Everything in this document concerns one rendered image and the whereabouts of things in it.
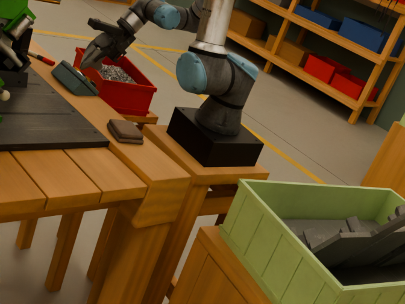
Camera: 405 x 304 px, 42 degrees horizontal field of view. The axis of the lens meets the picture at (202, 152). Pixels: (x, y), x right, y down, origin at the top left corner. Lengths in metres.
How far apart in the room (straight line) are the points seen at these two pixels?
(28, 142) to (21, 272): 1.10
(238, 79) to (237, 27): 6.22
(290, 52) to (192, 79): 5.69
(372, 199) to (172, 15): 0.86
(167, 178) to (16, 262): 1.17
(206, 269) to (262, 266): 0.19
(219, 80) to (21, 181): 0.65
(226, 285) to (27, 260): 1.24
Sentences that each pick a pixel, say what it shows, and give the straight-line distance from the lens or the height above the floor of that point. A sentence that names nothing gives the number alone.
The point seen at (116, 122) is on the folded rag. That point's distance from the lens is 1.51.
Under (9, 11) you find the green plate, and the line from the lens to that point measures 1.66.
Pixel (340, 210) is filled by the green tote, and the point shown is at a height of 0.88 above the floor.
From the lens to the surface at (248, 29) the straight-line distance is 7.71.
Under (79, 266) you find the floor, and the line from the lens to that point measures 2.46.
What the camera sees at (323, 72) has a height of 0.37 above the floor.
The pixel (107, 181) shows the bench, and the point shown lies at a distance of 1.31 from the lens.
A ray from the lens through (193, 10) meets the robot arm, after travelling 1.82.
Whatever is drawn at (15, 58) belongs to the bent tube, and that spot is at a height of 0.98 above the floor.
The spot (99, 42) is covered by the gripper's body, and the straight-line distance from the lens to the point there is 1.84.
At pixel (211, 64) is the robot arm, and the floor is 1.15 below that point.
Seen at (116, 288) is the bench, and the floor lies 0.50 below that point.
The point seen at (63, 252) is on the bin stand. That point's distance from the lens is 2.17.
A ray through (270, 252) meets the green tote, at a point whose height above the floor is 0.88.
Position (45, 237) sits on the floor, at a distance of 2.57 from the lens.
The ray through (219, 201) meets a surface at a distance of 1.73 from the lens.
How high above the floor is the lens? 1.50
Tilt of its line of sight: 22 degrees down
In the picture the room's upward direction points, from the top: 21 degrees clockwise
